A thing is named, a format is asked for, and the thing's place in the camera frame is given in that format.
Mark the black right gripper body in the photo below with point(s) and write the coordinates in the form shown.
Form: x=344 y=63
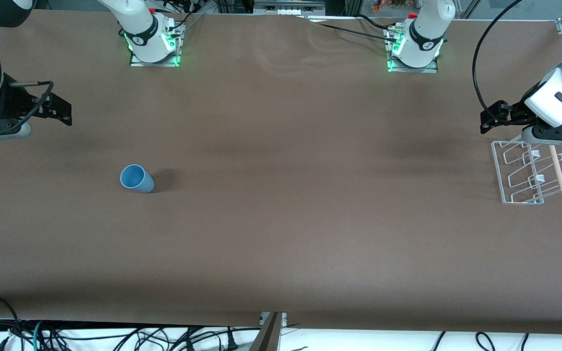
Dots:
x=11 y=104

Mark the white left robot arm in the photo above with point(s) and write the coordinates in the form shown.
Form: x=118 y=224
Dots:
x=425 y=34

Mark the white power strip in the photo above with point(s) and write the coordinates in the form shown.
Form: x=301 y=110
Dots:
x=288 y=7

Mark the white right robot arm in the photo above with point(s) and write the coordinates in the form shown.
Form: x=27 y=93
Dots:
x=139 y=24

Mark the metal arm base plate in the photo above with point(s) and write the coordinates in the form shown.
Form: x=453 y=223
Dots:
x=430 y=69
x=137 y=61

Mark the light blue plastic cup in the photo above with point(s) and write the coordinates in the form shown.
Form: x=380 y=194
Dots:
x=137 y=178

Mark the grey metal frame bar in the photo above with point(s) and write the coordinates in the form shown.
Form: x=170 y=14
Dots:
x=267 y=336

